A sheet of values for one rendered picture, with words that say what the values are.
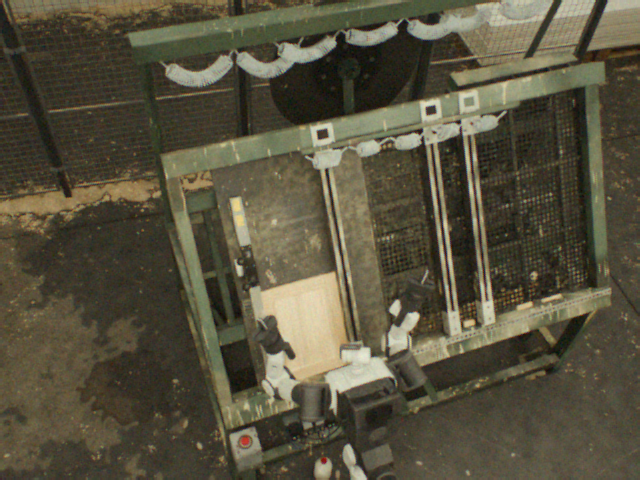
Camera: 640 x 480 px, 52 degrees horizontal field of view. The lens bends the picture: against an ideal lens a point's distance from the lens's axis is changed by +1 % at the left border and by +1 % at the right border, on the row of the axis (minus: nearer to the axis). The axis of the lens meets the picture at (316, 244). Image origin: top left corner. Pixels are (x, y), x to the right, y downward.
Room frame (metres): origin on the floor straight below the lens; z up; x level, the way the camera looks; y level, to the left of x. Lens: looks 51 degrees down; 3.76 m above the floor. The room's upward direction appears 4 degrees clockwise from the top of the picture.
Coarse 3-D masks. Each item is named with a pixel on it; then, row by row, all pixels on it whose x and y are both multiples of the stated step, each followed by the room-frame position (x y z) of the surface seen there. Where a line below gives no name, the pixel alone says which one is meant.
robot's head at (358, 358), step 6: (366, 348) 1.36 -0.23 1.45; (348, 354) 1.33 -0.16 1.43; (354, 354) 1.33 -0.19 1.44; (360, 354) 1.33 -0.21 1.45; (366, 354) 1.33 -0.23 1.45; (348, 360) 1.32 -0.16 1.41; (354, 360) 1.32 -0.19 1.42; (360, 360) 1.31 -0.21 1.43; (366, 360) 1.31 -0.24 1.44; (354, 366) 1.31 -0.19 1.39; (360, 366) 1.31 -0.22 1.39
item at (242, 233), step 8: (232, 200) 1.93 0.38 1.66; (240, 200) 1.94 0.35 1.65; (232, 208) 1.91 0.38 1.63; (232, 216) 1.91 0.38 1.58; (240, 232) 1.85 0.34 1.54; (248, 232) 1.86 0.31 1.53; (240, 240) 1.83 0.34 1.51; (248, 240) 1.84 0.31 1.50; (240, 248) 1.81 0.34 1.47; (256, 288) 1.71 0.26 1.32; (256, 296) 1.68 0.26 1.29; (256, 304) 1.66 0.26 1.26; (256, 312) 1.64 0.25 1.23; (264, 312) 1.65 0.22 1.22; (256, 320) 1.61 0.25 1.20; (264, 352) 1.52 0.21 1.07; (264, 360) 1.51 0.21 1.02
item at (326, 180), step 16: (320, 128) 2.19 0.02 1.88; (320, 144) 2.15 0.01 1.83; (336, 160) 2.03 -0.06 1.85; (320, 176) 2.10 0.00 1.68; (320, 192) 2.08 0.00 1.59; (336, 208) 2.02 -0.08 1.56; (336, 224) 1.98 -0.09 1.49; (336, 240) 1.94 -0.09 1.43; (336, 256) 1.88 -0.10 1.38; (336, 272) 1.85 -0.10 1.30; (352, 288) 1.80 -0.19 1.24; (352, 304) 1.75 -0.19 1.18; (352, 320) 1.71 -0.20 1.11; (352, 336) 1.65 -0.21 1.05
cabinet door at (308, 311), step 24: (288, 288) 1.76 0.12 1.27; (312, 288) 1.79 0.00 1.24; (336, 288) 1.82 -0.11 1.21; (288, 312) 1.69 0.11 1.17; (312, 312) 1.71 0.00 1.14; (336, 312) 1.74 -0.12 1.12; (288, 336) 1.61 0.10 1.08; (312, 336) 1.64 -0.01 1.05; (336, 336) 1.67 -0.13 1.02; (288, 360) 1.54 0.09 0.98; (312, 360) 1.56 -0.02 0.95; (336, 360) 1.59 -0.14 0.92
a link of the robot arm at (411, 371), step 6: (408, 360) 1.37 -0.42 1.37; (414, 360) 1.38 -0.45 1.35; (396, 366) 1.35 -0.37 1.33; (402, 366) 1.35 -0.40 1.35; (408, 366) 1.35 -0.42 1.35; (414, 366) 1.35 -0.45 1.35; (420, 366) 1.37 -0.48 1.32; (402, 372) 1.33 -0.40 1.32; (408, 372) 1.33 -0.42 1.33; (414, 372) 1.33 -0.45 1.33; (420, 372) 1.34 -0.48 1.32; (408, 378) 1.31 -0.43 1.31; (414, 378) 1.31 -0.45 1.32; (420, 378) 1.32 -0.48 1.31; (408, 384) 1.30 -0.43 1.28; (414, 384) 1.29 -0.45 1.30
